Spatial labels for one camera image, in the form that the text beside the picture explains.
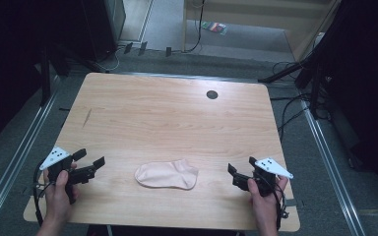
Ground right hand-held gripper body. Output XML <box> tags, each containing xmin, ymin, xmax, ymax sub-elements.
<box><xmin>231</xmin><ymin>157</ymin><xmax>294</xmax><ymax>198</ymax></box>

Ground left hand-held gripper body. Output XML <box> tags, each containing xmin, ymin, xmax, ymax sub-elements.
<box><xmin>38</xmin><ymin>146</ymin><xmax>96</xmax><ymax>206</ymax></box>

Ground cream ankle sock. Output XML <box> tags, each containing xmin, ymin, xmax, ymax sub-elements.
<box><xmin>134</xmin><ymin>158</ymin><xmax>200</xmax><ymax>191</ymax></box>

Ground person's right hand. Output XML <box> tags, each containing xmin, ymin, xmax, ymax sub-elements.
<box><xmin>246</xmin><ymin>174</ymin><xmax>289</xmax><ymax>228</ymax></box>

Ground person's left hand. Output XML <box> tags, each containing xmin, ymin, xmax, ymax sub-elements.
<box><xmin>42</xmin><ymin>162</ymin><xmax>81</xmax><ymax>227</ymax></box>

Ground black metal stand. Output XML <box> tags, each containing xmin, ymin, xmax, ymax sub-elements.
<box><xmin>257</xmin><ymin>48</ymin><xmax>331</xmax><ymax>121</ymax></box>
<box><xmin>38</xmin><ymin>43</ymin><xmax>53</xmax><ymax>107</ymax></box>

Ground dark cabinet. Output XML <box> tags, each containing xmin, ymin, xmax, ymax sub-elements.
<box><xmin>80</xmin><ymin>0</ymin><xmax>128</xmax><ymax>63</ymax></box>

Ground colourful packet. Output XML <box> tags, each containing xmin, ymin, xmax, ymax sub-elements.
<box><xmin>201</xmin><ymin>21</ymin><xmax>228</xmax><ymax>36</ymax></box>

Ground beige wooden platform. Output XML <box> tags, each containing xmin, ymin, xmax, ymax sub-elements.
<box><xmin>181</xmin><ymin>0</ymin><xmax>344</xmax><ymax>63</ymax></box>

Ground metal floor rail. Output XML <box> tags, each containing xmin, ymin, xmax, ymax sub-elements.
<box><xmin>0</xmin><ymin>74</ymin><xmax>62</xmax><ymax>236</ymax></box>
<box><xmin>298</xmin><ymin>97</ymin><xmax>367</xmax><ymax>236</ymax></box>

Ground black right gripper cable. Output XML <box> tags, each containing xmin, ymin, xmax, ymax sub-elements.
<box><xmin>263</xmin><ymin>176</ymin><xmax>290</xmax><ymax>231</ymax></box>

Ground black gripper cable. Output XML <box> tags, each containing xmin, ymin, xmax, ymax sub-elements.
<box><xmin>263</xmin><ymin>176</ymin><xmax>290</xmax><ymax>231</ymax></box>
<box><xmin>31</xmin><ymin>159</ymin><xmax>54</xmax><ymax>228</ymax></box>

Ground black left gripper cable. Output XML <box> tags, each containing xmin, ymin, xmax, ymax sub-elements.
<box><xmin>31</xmin><ymin>159</ymin><xmax>54</xmax><ymax>228</ymax></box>

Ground black floor cables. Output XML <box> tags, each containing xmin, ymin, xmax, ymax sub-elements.
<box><xmin>269</xmin><ymin>59</ymin><xmax>331</xmax><ymax>139</ymax></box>

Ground white floor cable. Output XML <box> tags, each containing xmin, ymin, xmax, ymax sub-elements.
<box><xmin>93</xmin><ymin>44</ymin><xmax>122</xmax><ymax>74</ymax></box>

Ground black hanging cable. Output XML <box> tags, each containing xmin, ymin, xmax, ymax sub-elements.
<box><xmin>184</xmin><ymin>0</ymin><xmax>207</xmax><ymax>54</ymax></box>

